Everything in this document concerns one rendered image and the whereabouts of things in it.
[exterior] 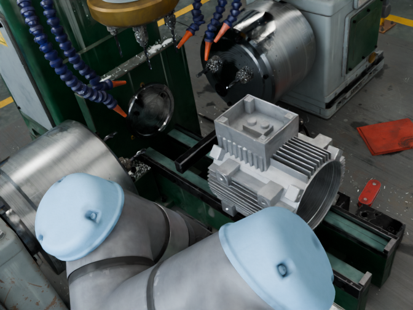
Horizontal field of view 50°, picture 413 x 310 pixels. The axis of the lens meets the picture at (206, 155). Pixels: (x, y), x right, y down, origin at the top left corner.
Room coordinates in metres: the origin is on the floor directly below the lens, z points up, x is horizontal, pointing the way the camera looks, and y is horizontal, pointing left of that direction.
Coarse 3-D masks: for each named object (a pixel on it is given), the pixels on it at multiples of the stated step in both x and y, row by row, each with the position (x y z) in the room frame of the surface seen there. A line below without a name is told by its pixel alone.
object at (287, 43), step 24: (264, 0) 1.08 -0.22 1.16; (240, 24) 0.97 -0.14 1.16; (264, 24) 0.97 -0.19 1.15; (288, 24) 0.98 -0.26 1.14; (216, 48) 1.00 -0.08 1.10; (240, 48) 0.94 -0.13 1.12; (264, 48) 0.91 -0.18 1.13; (288, 48) 0.93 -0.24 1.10; (312, 48) 0.97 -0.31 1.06; (216, 72) 1.01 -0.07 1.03; (240, 72) 0.91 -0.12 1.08; (264, 72) 0.89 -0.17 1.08; (288, 72) 0.91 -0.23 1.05; (240, 96) 0.95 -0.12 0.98; (264, 96) 0.89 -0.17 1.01
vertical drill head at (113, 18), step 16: (96, 0) 0.84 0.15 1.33; (112, 0) 0.81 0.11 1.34; (128, 0) 0.80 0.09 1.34; (144, 0) 0.80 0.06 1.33; (160, 0) 0.79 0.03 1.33; (176, 0) 0.82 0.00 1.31; (96, 16) 0.81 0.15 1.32; (112, 16) 0.78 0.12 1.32; (128, 16) 0.77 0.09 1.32; (144, 16) 0.77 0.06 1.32; (160, 16) 0.79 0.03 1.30; (112, 32) 0.87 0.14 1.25; (144, 32) 0.80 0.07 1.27; (144, 48) 0.80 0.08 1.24; (176, 48) 0.85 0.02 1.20
